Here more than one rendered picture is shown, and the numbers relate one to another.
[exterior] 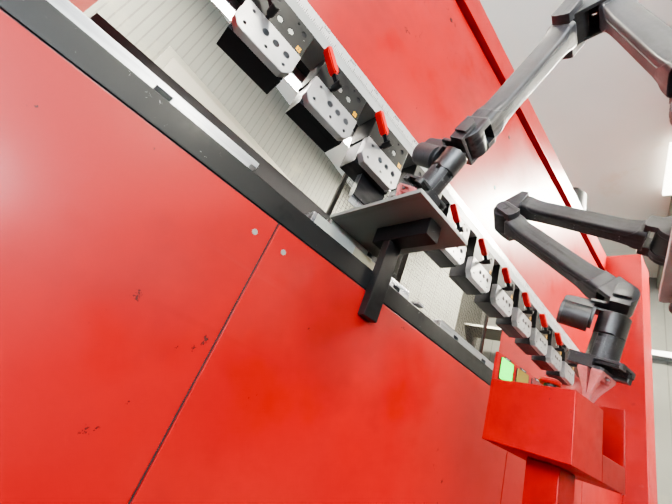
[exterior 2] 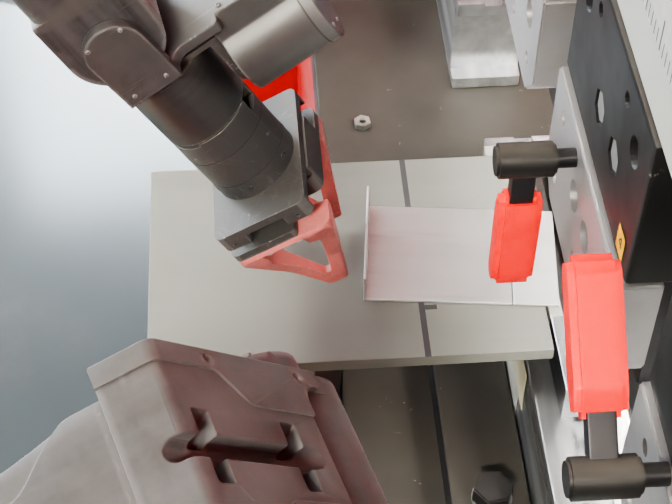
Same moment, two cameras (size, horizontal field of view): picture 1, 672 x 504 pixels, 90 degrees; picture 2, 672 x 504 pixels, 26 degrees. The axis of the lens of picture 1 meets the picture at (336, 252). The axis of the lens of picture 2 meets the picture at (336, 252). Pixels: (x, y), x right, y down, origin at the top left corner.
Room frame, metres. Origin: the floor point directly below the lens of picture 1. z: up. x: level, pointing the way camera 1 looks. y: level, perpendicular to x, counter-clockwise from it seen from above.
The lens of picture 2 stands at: (0.97, -0.67, 1.75)
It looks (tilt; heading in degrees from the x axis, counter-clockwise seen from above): 48 degrees down; 120
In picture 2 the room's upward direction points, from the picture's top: straight up
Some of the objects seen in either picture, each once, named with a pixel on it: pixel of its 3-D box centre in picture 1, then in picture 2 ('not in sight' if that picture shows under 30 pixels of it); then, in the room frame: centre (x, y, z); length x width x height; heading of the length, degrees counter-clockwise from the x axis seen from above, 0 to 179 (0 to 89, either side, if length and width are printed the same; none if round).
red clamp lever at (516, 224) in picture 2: not in sight; (528, 214); (0.80, -0.18, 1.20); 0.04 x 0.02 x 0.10; 34
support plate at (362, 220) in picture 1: (394, 229); (342, 260); (0.65, -0.10, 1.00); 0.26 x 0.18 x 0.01; 34
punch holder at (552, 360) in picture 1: (547, 349); not in sight; (1.54, -1.16, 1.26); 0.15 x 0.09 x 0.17; 124
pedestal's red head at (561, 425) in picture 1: (554, 416); not in sight; (0.67, -0.53, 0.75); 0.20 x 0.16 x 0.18; 115
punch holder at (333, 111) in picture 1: (327, 105); not in sight; (0.64, 0.17, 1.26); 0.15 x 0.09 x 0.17; 124
